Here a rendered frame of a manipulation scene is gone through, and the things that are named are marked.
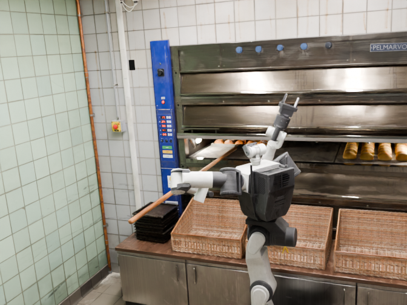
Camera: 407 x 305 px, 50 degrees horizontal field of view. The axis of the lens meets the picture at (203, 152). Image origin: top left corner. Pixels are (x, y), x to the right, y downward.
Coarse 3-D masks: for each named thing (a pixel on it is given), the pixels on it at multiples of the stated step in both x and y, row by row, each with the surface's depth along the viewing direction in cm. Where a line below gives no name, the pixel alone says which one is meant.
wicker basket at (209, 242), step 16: (192, 208) 368; (208, 208) 365; (176, 224) 339; (192, 224) 369; (208, 224) 364; (224, 224) 360; (240, 224) 354; (176, 240) 331; (192, 240) 326; (208, 240) 321; (224, 240) 317; (240, 240) 312; (224, 256) 319; (240, 256) 314
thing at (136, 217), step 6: (234, 150) 381; (222, 156) 356; (216, 162) 343; (204, 168) 324; (168, 192) 275; (162, 198) 266; (156, 204) 259; (144, 210) 248; (150, 210) 253; (138, 216) 242; (132, 222) 236
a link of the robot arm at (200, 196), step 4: (200, 188) 260; (204, 188) 259; (196, 192) 261; (200, 192) 259; (204, 192) 260; (208, 192) 263; (212, 192) 263; (196, 196) 260; (200, 196) 259; (204, 196) 260; (208, 196) 263; (212, 196) 263; (196, 200) 259; (200, 200) 259
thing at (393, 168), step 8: (192, 160) 366; (200, 160) 363; (208, 160) 360; (224, 160) 355; (232, 160) 352; (240, 160) 350; (248, 160) 349; (312, 168) 330; (320, 168) 328; (328, 168) 325; (336, 168) 323; (344, 168) 321; (352, 168) 319; (360, 168) 317; (368, 168) 315; (376, 168) 313; (384, 168) 311; (392, 168) 309; (400, 168) 307
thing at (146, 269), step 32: (128, 256) 345; (160, 256) 333; (192, 256) 324; (128, 288) 353; (160, 288) 341; (192, 288) 330; (224, 288) 320; (288, 288) 301; (320, 288) 292; (352, 288) 284; (384, 288) 276
